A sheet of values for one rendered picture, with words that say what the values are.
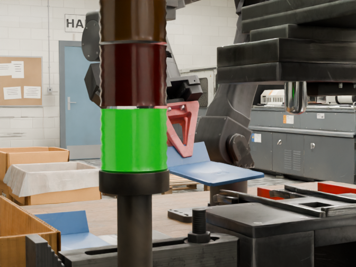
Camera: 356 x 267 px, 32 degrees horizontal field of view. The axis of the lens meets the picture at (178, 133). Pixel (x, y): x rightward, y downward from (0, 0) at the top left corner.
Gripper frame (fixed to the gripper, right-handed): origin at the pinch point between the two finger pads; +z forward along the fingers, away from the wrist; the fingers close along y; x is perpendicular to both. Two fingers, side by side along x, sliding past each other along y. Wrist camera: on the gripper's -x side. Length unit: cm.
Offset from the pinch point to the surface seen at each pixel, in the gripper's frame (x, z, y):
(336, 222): -1.8, 19.0, 27.6
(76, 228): -16.9, 7.0, -1.8
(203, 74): 473, -420, -776
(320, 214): -3.3, 18.0, 27.8
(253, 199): -3.7, 13.1, 18.7
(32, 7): 231, -632, -851
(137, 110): -25, 14, 45
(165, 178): -23, 17, 43
